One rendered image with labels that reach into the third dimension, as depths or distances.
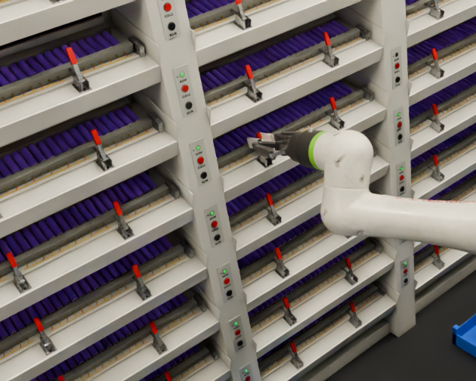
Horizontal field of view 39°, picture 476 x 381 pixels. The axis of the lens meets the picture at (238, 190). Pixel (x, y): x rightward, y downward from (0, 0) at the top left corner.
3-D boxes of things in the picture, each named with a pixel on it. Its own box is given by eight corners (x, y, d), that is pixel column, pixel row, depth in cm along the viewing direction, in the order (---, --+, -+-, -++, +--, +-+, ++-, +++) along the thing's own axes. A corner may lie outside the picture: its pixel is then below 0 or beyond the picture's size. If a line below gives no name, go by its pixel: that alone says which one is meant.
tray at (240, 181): (384, 119, 202) (390, 94, 195) (223, 204, 175) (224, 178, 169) (338, 87, 213) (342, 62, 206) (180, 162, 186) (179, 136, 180)
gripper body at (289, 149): (298, 169, 160) (276, 165, 168) (325, 156, 164) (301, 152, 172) (291, 140, 158) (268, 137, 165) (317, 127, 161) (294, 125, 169)
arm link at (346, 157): (385, 131, 146) (347, 131, 141) (381, 188, 148) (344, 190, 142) (343, 127, 158) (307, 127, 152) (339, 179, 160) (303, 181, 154)
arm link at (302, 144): (332, 122, 156) (303, 136, 152) (344, 167, 160) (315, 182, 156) (316, 120, 161) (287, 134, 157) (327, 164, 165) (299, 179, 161)
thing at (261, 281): (389, 223, 221) (397, 194, 212) (245, 314, 195) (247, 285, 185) (347, 187, 233) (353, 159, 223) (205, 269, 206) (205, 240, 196)
